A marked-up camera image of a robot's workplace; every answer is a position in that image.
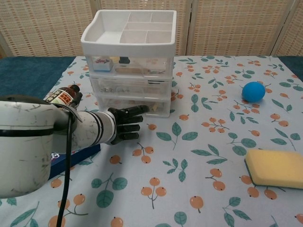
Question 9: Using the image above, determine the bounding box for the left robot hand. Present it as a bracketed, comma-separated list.
[107, 105, 150, 145]

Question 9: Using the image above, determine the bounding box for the clear bottom drawer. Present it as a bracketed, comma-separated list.
[96, 94, 171, 118]

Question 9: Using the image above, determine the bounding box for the clear drawer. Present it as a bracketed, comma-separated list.
[96, 94, 171, 118]
[85, 55, 173, 78]
[89, 75, 172, 98]

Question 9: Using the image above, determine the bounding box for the clear middle drawer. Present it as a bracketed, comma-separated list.
[89, 75, 172, 98]

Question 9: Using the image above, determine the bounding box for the clear top drawer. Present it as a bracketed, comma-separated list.
[85, 55, 173, 78]

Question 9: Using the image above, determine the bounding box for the wooden stick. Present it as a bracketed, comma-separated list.
[115, 67, 147, 74]

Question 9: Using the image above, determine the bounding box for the blue pencil box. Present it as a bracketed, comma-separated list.
[48, 144, 101, 180]

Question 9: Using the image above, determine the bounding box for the floral tablecloth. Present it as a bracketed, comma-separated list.
[0, 55, 303, 227]

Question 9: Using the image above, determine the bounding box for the white and blue small box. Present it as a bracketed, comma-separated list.
[93, 56, 112, 71]

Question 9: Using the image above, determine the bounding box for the dark drink bottle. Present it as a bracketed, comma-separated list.
[45, 84, 83, 111]

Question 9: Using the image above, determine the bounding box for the teal table cover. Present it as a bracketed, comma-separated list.
[0, 55, 303, 105]

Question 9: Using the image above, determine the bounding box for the blue ball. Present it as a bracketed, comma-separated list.
[241, 81, 266, 103]

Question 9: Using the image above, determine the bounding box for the woven folding screen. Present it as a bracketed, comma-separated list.
[0, 0, 303, 59]

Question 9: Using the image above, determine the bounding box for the yellow sponge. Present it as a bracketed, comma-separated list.
[244, 148, 303, 190]

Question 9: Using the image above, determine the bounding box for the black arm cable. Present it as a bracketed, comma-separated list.
[55, 107, 82, 227]

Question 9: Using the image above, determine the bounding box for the white plastic drawer organizer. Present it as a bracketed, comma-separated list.
[80, 9, 178, 118]

